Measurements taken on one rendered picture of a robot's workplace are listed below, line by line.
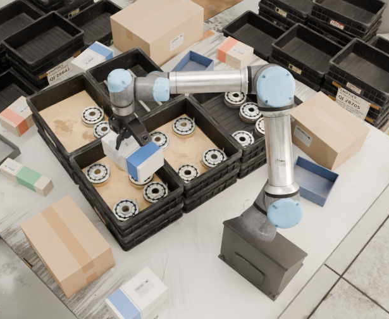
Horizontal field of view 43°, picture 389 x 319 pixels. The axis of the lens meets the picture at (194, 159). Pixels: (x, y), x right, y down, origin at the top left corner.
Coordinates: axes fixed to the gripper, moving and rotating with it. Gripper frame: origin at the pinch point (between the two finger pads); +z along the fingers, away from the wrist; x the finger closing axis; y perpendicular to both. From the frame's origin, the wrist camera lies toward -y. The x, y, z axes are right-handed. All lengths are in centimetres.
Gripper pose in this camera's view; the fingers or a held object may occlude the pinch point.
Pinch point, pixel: (132, 149)
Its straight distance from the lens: 184.9
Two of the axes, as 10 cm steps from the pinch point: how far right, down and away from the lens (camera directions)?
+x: -6.8, 5.8, -4.5
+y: -7.4, -5.5, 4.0
